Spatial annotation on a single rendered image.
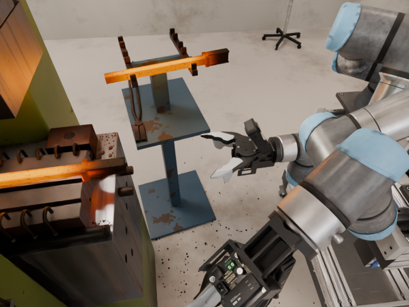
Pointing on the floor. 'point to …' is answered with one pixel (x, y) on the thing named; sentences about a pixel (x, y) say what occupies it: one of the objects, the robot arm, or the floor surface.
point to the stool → (285, 30)
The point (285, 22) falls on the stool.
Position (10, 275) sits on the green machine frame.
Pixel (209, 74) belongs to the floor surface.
